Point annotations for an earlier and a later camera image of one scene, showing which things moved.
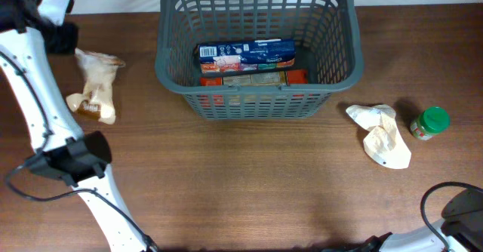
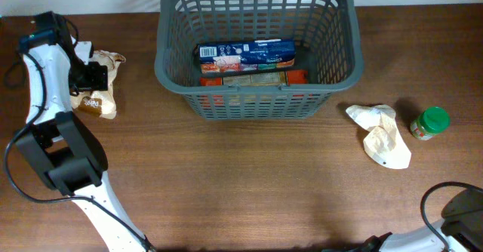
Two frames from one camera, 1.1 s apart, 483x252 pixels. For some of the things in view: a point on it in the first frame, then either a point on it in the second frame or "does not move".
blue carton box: [232, 56] does not move
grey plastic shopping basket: [322, 18] does not move
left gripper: [72, 41] to [99, 75]
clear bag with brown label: [99, 72] does not move
